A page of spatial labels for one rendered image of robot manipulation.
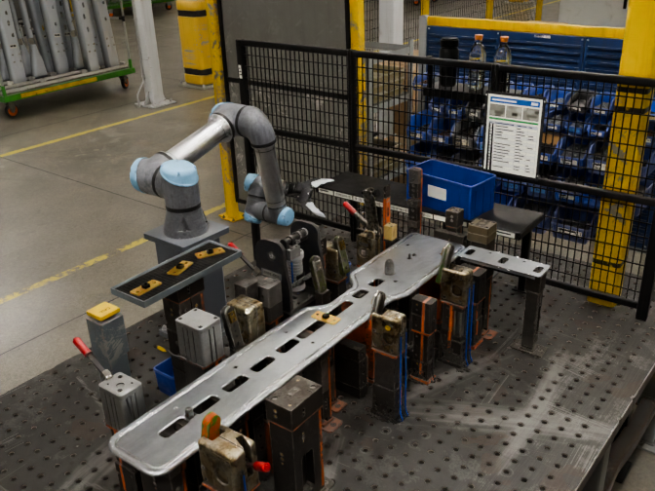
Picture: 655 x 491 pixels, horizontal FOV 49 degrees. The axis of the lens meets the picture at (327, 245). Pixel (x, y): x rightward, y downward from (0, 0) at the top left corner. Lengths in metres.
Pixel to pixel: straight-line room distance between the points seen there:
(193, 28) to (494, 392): 7.99
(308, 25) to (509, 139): 2.05
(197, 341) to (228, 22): 3.34
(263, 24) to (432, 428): 3.17
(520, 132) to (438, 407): 1.06
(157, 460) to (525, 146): 1.71
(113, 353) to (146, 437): 0.31
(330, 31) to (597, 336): 2.49
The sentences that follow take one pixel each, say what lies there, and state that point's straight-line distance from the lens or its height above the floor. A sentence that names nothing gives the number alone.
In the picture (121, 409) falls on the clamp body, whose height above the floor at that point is 1.02.
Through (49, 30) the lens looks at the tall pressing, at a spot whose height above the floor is 0.84.
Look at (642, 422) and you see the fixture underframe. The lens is 3.09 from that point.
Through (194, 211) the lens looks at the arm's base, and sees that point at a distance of 2.38.
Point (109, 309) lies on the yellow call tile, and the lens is 1.90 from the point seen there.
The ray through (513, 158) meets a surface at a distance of 2.72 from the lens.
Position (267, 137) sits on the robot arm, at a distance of 2.62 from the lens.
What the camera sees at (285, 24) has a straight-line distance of 4.57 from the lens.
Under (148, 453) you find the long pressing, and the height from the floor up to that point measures 1.00.
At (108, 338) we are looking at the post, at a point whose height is 1.10.
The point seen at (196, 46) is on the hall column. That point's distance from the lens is 9.73.
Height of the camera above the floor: 2.05
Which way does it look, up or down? 25 degrees down
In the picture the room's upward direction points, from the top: 2 degrees counter-clockwise
